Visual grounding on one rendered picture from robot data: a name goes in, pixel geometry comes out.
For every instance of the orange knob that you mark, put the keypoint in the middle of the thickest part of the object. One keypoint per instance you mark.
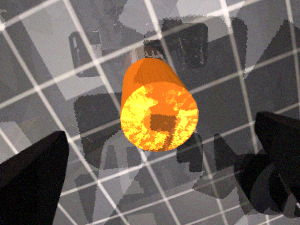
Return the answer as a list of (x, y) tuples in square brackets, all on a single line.
[(158, 113)]

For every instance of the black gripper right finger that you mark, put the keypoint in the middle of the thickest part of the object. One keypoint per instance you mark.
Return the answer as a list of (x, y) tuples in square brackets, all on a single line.
[(280, 137)]

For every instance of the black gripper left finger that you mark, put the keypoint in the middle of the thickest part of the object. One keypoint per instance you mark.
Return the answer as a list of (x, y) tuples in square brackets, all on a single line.
[(31, 182)]

